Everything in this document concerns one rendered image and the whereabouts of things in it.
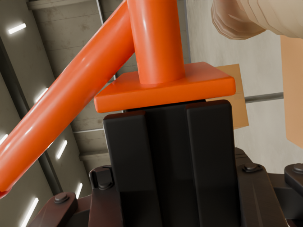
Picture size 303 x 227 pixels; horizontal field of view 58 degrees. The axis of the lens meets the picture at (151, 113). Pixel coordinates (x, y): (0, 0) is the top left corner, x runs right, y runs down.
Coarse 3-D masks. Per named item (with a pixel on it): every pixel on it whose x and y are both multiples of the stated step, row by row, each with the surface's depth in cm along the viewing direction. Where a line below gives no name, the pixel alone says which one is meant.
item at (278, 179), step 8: (240, 152) 15; (240, 160) 14; (248, 160) 14; (272, 176) 12; (280, 176) 12; (272, 184) 11; (280, 184) 11; (288, 184) 11; (280, 192) 11; (288, 192) 11; (296, 192) 11; (280, 200) 11; (288, 200) 11; (296, 200) 11; (288, 208) 11; (296, 208) 11; (288, 216) 11; (296, 216) 11
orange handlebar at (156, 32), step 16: (128, 0) 12; (144, 0) 11; (160, 0) 11; (176, 0) 12; (144, 16) 11; (160, 16) 11; (176, 16) 12; (144, 32) 12; (160, 32) 11; (176, 32) 12; (144, 48) 12; (160, 48) 12; (176, 48) 12; (144, 64) 12; (160, 64) 12; (176, 64) 12; (144, 80) 12; (160, 80) 12
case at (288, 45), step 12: (288, 48) 28; (300, 48) 26; (288, 60) 29; (300, 60) 26; (288, 72) 29; (300, 72) 26; (288, 84) 29; (300, 84) 27; (288, 96) 30; (300, 96) 27; (288, 108) 30; (300, 108) 27; (288, 120) 30; (300, 120) 28; (288, 132) 31; (300, 132) 28; (300, 144) 28
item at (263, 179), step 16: (240, 176) 11; (256, 176) 11; (240, 192) 10; (256, 192) 10; (272, 192) 10; (240, 208) 11; (256, 208) 9; (272, 208) 9; (256, 224) 8; (272, 224) 8
